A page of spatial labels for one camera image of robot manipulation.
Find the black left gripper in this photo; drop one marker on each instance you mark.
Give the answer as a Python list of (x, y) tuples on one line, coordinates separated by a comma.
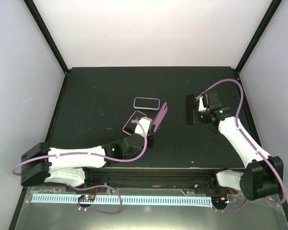
[(150, 138)]

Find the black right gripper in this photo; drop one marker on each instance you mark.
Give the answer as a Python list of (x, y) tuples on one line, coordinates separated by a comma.
[(196, 119)]

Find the magenta phone case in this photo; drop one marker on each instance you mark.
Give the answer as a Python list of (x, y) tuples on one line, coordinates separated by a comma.
[(159, 117)]

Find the black bare phone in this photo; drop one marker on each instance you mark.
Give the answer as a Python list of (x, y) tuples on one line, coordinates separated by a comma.
[(191, 110)]

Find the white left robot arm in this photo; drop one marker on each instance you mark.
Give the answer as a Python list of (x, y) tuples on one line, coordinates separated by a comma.
[(43, 164)]

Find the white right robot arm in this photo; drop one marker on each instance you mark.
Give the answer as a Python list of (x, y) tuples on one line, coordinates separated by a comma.
[(263, 174)]

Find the phone in lavender case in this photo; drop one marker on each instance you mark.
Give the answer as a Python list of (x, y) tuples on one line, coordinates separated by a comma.
[(146, 103)]

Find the right base circuit board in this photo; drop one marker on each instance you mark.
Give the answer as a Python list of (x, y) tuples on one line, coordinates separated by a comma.
[(219, 200)]

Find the base circuit board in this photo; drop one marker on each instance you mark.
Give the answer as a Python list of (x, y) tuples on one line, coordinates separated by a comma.
[(86, 199), (219, 200)]

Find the left base circuit board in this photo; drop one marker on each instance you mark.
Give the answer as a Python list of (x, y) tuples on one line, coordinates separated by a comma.
[(86, 199)]

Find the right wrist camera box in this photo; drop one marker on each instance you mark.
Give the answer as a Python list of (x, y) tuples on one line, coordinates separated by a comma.
[(200, 104)]

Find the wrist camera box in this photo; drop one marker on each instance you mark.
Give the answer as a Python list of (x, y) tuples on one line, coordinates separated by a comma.
[(143, 126), (200, 104)]

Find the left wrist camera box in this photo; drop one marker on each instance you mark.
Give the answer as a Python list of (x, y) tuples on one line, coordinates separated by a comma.
[(143, 126)]

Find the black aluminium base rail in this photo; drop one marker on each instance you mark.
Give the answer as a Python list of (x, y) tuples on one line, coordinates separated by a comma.
[(199, 180)]

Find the white slotted cable duct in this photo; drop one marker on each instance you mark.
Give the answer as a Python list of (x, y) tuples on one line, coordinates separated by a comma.
[(186, 201)]

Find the right black frame post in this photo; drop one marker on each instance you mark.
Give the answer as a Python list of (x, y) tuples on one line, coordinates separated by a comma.
[(271, 10)]

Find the black frame post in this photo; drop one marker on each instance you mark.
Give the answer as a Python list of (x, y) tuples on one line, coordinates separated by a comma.
[(46, 34), (271, 10)]

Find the left black frame post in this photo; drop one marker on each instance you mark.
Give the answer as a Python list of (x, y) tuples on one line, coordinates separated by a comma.
[(46, 34)]

